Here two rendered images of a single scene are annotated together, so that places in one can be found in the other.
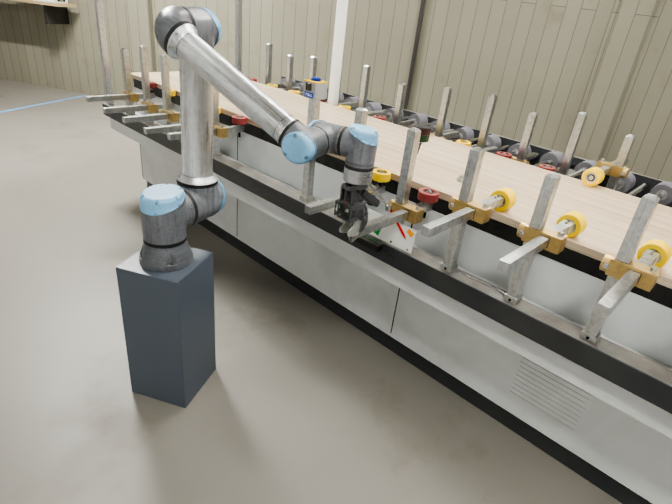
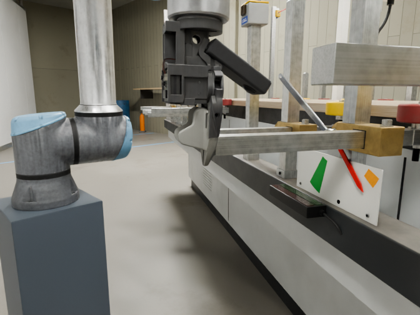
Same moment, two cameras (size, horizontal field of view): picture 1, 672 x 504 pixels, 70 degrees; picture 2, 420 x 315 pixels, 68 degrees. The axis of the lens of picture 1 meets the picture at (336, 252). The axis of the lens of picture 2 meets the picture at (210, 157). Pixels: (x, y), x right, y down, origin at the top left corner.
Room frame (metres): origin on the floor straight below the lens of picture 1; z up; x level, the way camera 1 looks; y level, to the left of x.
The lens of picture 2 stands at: (1.02, -0.32, 0.92)
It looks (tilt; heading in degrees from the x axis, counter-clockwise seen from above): 11 degrees down; 33
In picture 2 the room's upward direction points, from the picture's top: straight up
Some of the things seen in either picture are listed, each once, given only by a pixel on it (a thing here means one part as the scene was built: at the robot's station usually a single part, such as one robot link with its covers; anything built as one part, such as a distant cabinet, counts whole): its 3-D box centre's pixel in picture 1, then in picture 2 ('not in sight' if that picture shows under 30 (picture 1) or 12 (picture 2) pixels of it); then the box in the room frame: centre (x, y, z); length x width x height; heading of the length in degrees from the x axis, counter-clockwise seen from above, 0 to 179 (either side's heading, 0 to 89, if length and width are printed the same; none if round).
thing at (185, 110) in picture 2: (207, 132); (190, 110); (2.43, 0.73, 0.84); 0.43 x 0.03 x 0.04; 139
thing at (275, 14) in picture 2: (241, 24); (274, 64); (4.21, 0.97, 1.25); 0.09 x 0.08 x 1.10; 49
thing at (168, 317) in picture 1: (171, 324); (55, 285); (1.52, 0.62, 0.30); 0.25 x 0.25 x 0.60; 77
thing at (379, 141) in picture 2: (405, 210); (364, 137); (1.67, -0.24, 0.84); 0.13 x 0.06 x 0.05; 49
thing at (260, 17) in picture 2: (315, 90); (254, 15); (2.02, 0.16, 1.18); 0.07 x 0.07 x 0.08; 49
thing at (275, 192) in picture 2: (369, 244); (301, 206); (1.69, -0.13, 0.68); 0.22 x 0.05 x 0.05; 49
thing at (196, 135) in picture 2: (352, 232); (197, 138); (1.40, -0.05, 0.86); 0.06 x 0.03 x 0.09; 139
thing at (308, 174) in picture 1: (310, 151); (252, 95); (2.02, 0.16, 0.92); 0.05 x 0.04 x 0.45; 49
